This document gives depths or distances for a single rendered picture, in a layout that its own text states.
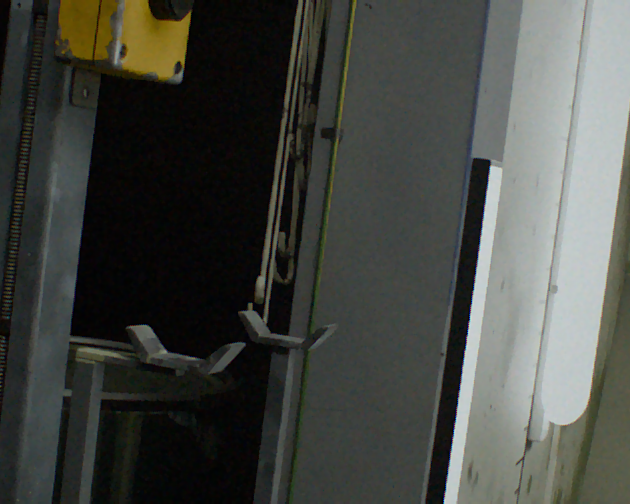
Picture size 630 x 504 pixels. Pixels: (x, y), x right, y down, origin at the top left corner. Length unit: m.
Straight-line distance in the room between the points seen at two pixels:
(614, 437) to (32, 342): 2.20
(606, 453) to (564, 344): 1.03
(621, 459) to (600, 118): 1.19
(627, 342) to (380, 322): 1.80
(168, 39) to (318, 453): 0.60
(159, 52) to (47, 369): 0.26
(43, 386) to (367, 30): 0.60
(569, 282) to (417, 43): 0.72
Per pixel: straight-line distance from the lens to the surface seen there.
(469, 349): 1.43
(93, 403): 0.92
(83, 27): 0.98
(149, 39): 1.00
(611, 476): 3.04
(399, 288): 1.42
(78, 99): 1.03
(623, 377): 3.15
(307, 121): 1.54
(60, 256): 1.04
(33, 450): 1.05
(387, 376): 1.43
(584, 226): 2.04
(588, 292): 2.05
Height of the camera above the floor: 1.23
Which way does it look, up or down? 3 degrees down
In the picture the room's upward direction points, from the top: 7 degrees clockwise
